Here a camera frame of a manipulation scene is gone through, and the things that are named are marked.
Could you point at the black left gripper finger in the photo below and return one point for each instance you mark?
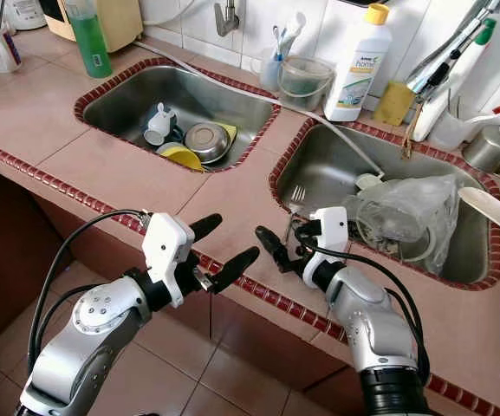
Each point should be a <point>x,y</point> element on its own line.
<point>206,227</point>
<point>235,269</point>

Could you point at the stainless steel bowl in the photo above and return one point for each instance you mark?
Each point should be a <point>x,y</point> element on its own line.
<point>206,141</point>

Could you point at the green dish soap bottle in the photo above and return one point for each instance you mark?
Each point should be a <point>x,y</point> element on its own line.
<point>89,39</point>

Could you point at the bright yellow sponge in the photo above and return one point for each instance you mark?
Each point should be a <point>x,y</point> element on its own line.
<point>230,130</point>

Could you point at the beige water ionizer appliance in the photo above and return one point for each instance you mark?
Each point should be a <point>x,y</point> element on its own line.
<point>120,22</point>

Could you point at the clear plastic cup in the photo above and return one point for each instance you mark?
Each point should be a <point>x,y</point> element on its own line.
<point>449,132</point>

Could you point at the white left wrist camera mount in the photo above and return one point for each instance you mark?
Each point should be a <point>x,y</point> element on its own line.
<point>167,251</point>

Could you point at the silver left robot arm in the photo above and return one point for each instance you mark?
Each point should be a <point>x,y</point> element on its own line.
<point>85,347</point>

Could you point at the clear plastic pail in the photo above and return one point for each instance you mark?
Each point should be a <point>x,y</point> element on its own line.
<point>307,87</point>

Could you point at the chrome flexible sink faucet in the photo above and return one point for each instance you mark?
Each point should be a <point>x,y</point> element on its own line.
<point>440,69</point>

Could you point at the mustard yellow sponge cloth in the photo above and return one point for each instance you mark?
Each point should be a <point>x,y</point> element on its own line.
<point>394,104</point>

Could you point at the white detergent bottle yellow cap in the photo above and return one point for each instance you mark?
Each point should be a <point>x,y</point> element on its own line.
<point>356,74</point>

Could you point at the chrome wall tap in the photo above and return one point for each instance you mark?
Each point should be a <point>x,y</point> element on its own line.
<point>226,22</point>

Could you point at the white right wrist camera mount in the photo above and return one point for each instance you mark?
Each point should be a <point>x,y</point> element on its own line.
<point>329,227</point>

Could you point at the stainless steel cup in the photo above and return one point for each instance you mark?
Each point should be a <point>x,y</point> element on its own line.
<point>490,152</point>

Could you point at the clear crumpled plastic bag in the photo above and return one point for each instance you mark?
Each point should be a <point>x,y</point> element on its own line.
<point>405,212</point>

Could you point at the small steel sink basin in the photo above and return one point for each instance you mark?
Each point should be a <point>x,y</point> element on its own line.
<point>120,104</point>

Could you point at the translucent toothbrush cup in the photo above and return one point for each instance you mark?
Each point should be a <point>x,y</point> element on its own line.
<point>274,74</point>

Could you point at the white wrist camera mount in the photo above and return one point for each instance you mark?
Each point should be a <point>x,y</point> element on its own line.
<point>167,251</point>
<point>329,227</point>

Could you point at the yellow plastic bowl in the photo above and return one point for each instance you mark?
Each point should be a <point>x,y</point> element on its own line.
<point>182,156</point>

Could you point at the large white plastic jar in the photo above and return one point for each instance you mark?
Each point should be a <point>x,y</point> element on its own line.
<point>24,10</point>

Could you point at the metal spoon in mug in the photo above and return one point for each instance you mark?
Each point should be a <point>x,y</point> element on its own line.
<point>2,12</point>

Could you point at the white toothbrush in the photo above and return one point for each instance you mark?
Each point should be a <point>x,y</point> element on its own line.
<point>295,30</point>

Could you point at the large steel sink basin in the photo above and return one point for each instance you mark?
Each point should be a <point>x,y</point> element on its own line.
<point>319,165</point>

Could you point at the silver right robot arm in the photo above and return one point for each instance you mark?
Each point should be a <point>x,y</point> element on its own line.
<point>371,325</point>

